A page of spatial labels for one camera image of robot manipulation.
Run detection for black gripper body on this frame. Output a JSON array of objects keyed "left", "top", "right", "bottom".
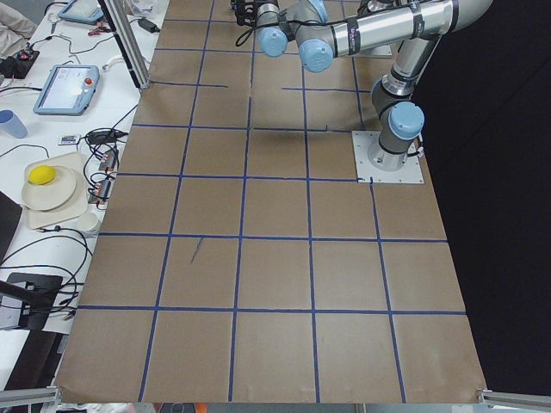
[{"left": 234, "top": 0, "right": 279, "bottom": 28}]

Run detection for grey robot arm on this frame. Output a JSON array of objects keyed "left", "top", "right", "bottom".
[{"left": 230, "top": 0, "right": 491, "bottom": 172}]

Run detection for black power adapter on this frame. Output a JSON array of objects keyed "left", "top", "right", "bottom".
[{"left": 138, "top": 17, "right": 160, "bottom": 34}]

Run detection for blue teach pendant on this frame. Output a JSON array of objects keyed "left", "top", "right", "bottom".
[
  {"left": 58, "top": 0, "right": 103, "bottom": 25},
  {"left": 33, "top": 65, "right": 100, "bottom": 116}
]

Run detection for beige tray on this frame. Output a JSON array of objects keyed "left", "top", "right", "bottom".
[{"left": 22, "top": 151, "right": 88, "bottom": 230}]

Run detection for beige plate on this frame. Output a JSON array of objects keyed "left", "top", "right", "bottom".
[{"left": 22, "top": 166, "right": 77, "bottom": 211}]

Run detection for blue plastic cup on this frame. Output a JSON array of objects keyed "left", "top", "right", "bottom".
[{"left": 0, "top": 109, "right": 28, "bottom": 139}]

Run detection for yellow lemon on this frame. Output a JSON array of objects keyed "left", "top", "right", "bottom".
[{"left": 28, "top": 165, "right": 56, "bottom": 185}]

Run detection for white paper cup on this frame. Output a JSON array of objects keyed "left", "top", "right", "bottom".
[{"left": 76, "top": 213, "right": 102, "bottom": 236}]

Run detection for aluminium frame post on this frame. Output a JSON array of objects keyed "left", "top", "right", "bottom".
[{"left": 98, "top": 0, "right": 151, "bottom": 90}]

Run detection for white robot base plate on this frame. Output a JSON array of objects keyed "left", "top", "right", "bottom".
[{"left": 351, "top": 131, "right": 424, "bottom": 184}]

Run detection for black camera stand base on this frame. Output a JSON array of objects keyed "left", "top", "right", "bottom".
[{"left": 1, "top": 272, "right": 63, "bottom": 330}]

